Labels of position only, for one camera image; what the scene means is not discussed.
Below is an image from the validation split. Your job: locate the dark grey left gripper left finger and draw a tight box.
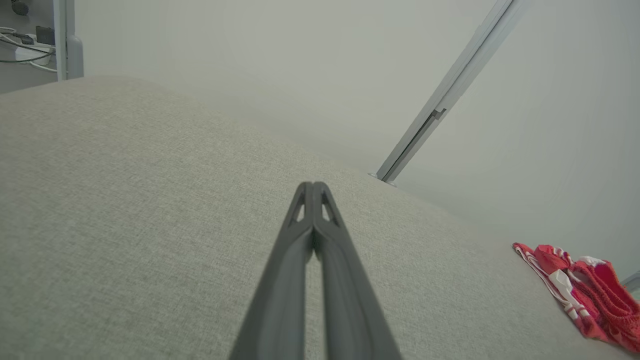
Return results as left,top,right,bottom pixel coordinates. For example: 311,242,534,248
227,181,315,360

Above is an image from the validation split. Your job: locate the red basketball jersey number 23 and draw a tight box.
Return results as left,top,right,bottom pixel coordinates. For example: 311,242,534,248
570,256,640,354

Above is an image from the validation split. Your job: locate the grey double partition post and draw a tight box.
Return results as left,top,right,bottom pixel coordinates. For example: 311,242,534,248
369,0,532,187

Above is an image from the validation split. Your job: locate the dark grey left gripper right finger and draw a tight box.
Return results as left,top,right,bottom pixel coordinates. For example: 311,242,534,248
312,181,404,360

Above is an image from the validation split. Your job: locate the short white power strip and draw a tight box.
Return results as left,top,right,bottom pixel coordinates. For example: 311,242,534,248
14,42,55,66

